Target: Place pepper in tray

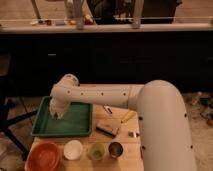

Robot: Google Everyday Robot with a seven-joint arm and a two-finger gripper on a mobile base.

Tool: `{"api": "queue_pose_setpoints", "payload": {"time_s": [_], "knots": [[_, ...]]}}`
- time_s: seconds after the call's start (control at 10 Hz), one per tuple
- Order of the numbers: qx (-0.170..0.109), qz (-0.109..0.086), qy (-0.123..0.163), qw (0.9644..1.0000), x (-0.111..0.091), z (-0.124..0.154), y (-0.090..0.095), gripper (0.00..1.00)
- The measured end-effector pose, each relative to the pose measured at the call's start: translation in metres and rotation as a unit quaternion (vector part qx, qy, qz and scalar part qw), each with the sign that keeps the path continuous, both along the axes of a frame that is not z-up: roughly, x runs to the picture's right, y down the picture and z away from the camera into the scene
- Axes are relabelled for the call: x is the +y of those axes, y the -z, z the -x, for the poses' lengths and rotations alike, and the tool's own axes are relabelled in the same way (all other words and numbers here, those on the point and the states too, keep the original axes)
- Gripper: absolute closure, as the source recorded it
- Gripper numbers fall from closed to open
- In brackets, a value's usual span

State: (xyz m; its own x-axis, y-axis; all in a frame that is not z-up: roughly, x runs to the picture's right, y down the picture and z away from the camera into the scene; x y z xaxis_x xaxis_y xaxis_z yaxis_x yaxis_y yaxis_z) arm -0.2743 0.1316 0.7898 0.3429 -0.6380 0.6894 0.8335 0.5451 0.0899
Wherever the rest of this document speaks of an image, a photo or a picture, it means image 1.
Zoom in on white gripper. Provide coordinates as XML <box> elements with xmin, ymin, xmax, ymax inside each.
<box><xmin>49</xmin><ymin>103</ymin><xmax>69</xmax><ymax>119</ymax></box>

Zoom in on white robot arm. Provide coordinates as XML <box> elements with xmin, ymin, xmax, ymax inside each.
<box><xmin>50</xmin><ymin>74</ymin><xmax>197</xmax><ymax>171</ymax></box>

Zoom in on green plastic tray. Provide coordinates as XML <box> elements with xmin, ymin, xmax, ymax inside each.
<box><xmin>31</xmin><ymin>96</ymin><xmax>93</xmax><ymax>137</ymax></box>

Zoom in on yellow pepper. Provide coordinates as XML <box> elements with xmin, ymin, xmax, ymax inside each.
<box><xmin>121</xmin><ymin>111</ymin><xmax>136</xmax><ymax>124</ymax></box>

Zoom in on white small bowl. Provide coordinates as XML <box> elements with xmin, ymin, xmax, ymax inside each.
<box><xmin>63</xmin><ymin>140</ymin><xmax>83</xmax><ymax>160</ymax></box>

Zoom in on black marker pen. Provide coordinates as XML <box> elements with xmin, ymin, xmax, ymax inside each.
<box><xmin>103</xmin><ymin>106</ymin><xmax>112</xmax><ymax>114</ymax></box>

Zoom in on black cabinet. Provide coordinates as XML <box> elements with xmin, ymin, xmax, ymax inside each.
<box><xmin>0</xmin><ymin>31</ymin><xmax>213</xmax><ymax>96</ymax></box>

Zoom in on orange bowl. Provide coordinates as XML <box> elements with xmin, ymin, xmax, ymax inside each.
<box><xmin>25</xmin><ymin>142</ymin><xmax>61</xmax><ymax>171</ymax></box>

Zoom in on dark wooden block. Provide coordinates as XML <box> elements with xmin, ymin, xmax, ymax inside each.
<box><xmin>96</xmin><ymin>123</ymin><xmax>119</xmax><ymax>137</ymax></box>

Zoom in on green cup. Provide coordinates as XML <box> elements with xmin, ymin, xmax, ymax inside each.
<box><xmin>88</xmin><ymin>143</ymin><xmax>105</xmax><ymax>160</ymax></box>

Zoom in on black office chair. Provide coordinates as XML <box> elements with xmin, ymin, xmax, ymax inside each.
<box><xmin>0</xmin><ymin>53</ymin><xmax>38</xmax><ymax>158</ymax></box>

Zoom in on metal cup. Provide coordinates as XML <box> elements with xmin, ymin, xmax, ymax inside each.
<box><xmin>108</xmin><ymin>142</ymin><xmax>123</xmax><ymax>158</ymax></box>

